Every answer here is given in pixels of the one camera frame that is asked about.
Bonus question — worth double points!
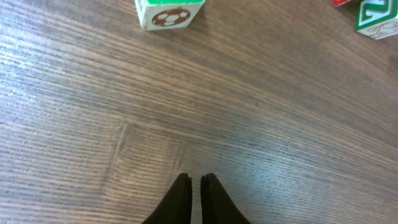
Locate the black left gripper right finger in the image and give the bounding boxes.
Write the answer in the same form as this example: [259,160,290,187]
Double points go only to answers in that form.
[200,173,250,224]

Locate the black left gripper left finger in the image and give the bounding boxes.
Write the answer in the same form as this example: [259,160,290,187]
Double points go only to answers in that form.
[142,173,192,224]

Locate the white O block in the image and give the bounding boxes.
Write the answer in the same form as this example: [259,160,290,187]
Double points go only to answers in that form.
[331,0,351,7]

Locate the green J block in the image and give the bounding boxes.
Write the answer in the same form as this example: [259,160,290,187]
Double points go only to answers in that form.
[134,0,205,30]

